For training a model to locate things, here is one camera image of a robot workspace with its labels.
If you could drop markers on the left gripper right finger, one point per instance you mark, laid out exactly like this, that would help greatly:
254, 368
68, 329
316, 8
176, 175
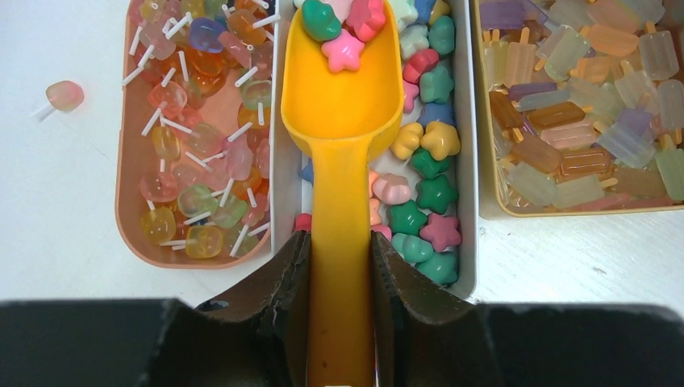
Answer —
415, 324

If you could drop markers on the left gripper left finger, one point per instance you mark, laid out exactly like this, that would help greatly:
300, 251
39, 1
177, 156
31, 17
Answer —
263, 322

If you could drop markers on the orange plastic scoop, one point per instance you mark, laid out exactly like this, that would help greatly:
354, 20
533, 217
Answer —
342, 121

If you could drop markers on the grey star candy tin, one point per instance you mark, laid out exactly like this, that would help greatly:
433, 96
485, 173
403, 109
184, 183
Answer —
423, 189

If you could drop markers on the pink oval lollipop tin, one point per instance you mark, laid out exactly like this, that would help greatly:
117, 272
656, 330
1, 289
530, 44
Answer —
193, 188

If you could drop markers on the yellow gummy candy tin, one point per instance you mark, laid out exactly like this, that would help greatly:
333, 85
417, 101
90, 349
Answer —
580, 105

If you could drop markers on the loose pink lollipop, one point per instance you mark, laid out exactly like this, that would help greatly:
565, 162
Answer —
64, 96

